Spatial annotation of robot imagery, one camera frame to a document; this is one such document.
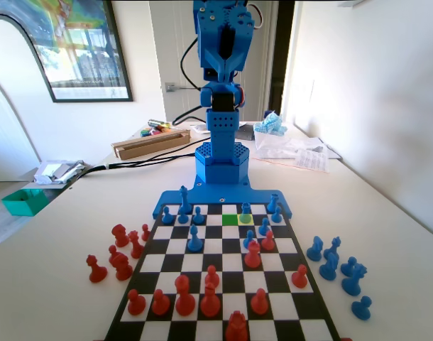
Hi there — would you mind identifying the silver door handle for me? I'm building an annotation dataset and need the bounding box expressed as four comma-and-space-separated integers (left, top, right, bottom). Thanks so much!
165, 82, 202, 93

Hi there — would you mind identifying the black white chessboard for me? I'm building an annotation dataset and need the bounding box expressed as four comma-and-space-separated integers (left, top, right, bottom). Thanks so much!
103, 202, 341, 341

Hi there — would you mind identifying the blue king chess piece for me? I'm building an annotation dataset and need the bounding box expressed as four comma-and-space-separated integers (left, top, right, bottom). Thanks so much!
178, 185, 193, 216

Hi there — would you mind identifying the red rook chess piece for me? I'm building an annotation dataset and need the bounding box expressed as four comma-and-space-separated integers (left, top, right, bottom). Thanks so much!
225, 310, 248, 341

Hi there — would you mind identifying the black framed poster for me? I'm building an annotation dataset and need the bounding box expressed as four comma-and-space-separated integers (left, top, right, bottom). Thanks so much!
0, 0, 134, 104

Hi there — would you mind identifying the blue knight chess piece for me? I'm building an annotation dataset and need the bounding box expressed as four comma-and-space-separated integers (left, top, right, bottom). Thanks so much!
306, 235, 324, 261
341, 263, 368, 296

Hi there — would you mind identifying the pile of papers and foil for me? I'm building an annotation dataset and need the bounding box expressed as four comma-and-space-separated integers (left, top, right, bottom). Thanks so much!
33, 159, 87, 185

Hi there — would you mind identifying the printed paper sheet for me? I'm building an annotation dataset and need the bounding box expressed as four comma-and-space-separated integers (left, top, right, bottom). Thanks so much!
292, 147, 331, 174

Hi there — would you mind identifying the black table cable bundle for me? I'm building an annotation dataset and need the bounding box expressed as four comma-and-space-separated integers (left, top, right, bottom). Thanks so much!
70, 151, 199, 189

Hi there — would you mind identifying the blue object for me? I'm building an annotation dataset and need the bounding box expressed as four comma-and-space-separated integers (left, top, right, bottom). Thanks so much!
253, 109, 309, 159

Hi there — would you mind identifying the grey pad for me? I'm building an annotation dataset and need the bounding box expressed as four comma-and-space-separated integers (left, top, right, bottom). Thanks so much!
236, 122, 257, 141

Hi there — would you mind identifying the white door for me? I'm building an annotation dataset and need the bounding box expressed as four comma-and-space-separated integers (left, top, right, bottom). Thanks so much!
148, 0, 275, 124

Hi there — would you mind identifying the green plastic bin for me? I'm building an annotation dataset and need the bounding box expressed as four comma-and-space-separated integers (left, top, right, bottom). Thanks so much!
1, 188, 49, 217

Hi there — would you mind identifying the white paper sheet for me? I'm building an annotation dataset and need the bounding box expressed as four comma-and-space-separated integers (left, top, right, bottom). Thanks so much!
283, 136, 341, 161

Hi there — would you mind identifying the red white servo wire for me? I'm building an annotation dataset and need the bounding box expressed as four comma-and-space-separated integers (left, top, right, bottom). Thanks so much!
247, 2, 266, 30

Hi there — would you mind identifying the long cardboard box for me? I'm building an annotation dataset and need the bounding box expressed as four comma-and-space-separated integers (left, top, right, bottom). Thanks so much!
111, 129, 192, 161

